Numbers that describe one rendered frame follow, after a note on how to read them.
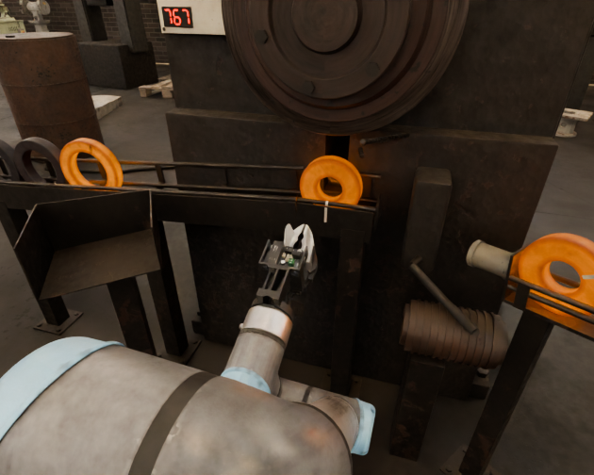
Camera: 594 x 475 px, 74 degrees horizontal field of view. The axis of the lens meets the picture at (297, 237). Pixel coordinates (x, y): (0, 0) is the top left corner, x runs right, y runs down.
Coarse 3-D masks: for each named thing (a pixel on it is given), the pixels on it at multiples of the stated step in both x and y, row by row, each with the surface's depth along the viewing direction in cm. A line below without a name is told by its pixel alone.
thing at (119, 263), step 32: (128, 192) 99; (32, 224) 89; (64, 224) 98; (96, 224) 101; (128, 224) 103; (32, 256) 85; (64, 256) 98; (96, 256) 97; (128, 256) 95; (160, 256) 93; (32, 288) 83; (64, 288) 87; (128, 288) 98; (128, 320) 103
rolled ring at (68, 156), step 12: (72, 144) 111; (84, 144) 110; (96, 144) 111; (60, 156) 114; (72, 156) 114; (96, 156) 111; (108, 156) 111; (72, 168) 117; (108, 168) 112; (120, 168) 115; (72, 180) 118; (84, 180) 120; (108, 180) 115; (120, 180) 116
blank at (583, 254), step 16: (544, 240) 72; (560, 240) 70; (576, 240) 68; (528, 256) 75; (544, 256) 73; (560, 256) 70; (576, 256) 68; (592, 256) 66; (528, 272) 76; (544, 272) 75; (592, 272) 67; (560, 288) 74; (576, 288) 72; (592, 288) 68; (544, 304) 76; (592, 304) 68
